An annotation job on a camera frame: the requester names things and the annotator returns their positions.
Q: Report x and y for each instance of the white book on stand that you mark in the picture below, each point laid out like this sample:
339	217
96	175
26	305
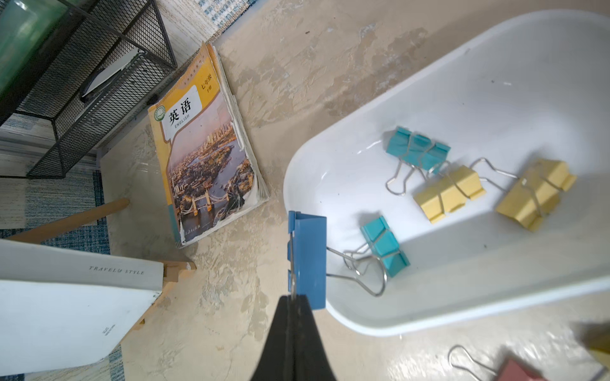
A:
62	308

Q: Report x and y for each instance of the yellow binder clip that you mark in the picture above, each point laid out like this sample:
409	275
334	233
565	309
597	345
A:
455	188
597	344
536	194

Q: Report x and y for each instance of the English textbook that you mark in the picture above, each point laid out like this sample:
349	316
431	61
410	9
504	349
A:
210	173

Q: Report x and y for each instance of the wooden book stand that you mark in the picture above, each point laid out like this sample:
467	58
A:
83	228

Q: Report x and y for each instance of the black mesh shelf rack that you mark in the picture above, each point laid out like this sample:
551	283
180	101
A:
50	48

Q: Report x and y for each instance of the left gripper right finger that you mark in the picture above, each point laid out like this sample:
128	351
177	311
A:
309	357

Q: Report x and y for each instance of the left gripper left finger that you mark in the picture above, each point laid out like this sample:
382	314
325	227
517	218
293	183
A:
277	360

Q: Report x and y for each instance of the pink binder clip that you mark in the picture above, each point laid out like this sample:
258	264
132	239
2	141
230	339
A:
460	359

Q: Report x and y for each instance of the teal binder clip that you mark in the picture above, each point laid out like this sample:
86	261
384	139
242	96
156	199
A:
418	152
380	247

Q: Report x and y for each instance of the blue binder clip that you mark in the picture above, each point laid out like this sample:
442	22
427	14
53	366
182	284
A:
307	253

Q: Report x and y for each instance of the white plastic storage box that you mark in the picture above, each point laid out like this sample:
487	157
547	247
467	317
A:
534	87

